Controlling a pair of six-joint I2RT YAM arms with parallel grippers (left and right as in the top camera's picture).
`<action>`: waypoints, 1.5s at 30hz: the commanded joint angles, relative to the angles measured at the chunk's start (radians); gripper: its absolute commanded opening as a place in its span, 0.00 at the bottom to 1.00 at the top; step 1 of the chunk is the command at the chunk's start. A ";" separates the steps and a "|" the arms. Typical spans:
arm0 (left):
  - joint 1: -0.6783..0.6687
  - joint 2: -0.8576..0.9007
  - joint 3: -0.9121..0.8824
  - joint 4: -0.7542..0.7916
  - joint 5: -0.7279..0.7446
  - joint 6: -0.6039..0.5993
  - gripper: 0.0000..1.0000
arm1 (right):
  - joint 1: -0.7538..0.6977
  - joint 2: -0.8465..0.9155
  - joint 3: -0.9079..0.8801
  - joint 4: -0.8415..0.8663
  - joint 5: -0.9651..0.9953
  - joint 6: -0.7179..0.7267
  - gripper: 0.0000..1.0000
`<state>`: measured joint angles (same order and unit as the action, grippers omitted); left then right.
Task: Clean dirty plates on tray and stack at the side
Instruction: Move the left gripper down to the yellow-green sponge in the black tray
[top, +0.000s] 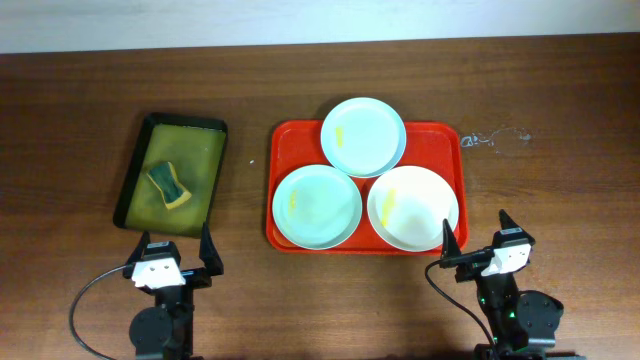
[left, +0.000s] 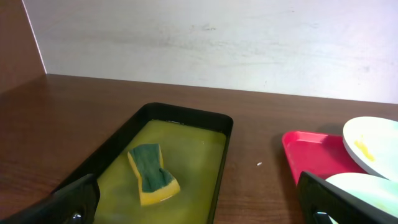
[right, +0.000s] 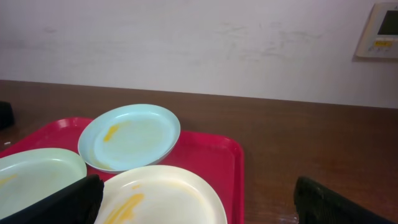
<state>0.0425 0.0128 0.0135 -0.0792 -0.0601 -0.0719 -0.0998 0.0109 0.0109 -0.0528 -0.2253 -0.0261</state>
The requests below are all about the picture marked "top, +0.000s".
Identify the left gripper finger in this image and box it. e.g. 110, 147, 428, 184
126, 231, 150, 265
199, 222, 224, 276

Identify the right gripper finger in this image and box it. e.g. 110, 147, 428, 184
440, 219, 461, 261
498, 209, 522, 233

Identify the yellow green sponge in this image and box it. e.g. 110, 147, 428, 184
146, 162, 192, 210

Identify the pale green plate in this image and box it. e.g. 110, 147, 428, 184
271, 164, 363, 251

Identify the pale blue top plate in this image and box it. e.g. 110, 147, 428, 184
320, 97, 407, 178

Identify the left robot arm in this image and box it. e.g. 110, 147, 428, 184
123, 223, 224, 360

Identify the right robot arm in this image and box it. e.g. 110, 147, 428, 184
438, 210, 564, 359

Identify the black tray with soapy water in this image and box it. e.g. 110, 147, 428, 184
113, 112, 228, 238

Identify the white right plate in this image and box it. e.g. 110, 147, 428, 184
367, 166, 460, 252

